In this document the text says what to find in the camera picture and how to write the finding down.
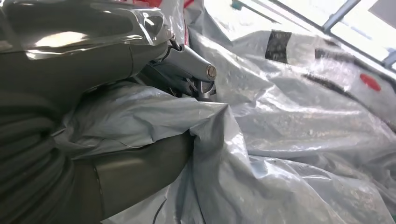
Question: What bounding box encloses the grey plastic mailer package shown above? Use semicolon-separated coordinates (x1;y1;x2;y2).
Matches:
52;81;396;224

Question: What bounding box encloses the silver package with black tape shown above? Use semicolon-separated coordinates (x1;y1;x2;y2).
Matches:
185;0;396;163

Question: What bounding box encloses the clear plastic hand cover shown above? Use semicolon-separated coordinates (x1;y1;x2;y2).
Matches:
0;0;176;61

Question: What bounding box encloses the ribbed grey left arm sleeve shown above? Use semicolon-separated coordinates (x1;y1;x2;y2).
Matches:
0;92;77;224

